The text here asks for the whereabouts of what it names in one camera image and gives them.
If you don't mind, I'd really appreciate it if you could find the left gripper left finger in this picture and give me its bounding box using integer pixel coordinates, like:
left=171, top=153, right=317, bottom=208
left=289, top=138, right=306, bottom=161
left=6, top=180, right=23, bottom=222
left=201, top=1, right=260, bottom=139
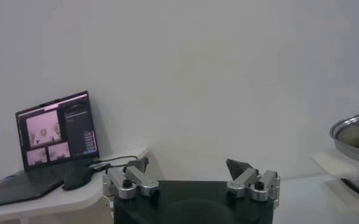
left=102, top=157, right=161, bottom=200

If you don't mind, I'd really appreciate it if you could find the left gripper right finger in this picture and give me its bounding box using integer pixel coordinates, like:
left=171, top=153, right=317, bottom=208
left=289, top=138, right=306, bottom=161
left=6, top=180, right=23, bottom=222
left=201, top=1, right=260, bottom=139
left=226, top=158, right=281, bottom=202

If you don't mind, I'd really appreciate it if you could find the white side table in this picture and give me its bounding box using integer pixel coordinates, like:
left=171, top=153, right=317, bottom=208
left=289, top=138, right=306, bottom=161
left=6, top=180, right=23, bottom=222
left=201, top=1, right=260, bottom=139
left=0, top=147, right=151, bottom=224

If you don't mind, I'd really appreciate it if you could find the black laptop dark screen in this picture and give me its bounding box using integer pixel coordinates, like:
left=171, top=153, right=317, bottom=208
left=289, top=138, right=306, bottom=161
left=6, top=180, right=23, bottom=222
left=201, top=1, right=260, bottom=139
left=0, top=90, right=100, bottom=209

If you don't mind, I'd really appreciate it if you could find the perforated steel steamer basket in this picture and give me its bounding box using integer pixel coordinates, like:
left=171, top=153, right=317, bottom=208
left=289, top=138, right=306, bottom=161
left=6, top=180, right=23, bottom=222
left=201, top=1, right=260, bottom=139
left=329, top=111, right=359, bottom=164

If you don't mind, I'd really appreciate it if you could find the black computer mouse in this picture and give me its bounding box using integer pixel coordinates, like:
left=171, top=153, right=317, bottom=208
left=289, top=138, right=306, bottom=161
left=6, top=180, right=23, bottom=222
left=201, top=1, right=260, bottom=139
left=62, top=166, right=95, bottom=192

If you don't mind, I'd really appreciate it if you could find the small black usb hub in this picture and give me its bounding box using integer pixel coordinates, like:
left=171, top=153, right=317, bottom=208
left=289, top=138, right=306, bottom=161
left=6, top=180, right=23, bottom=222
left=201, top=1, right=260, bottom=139
left=89, top=163, right=112, bottom=172

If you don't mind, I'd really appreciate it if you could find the black looped usb cable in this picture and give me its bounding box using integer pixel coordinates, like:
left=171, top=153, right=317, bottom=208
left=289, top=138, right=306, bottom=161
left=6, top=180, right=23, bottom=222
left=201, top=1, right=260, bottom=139
left=91, top=155, right=139, bottom=169

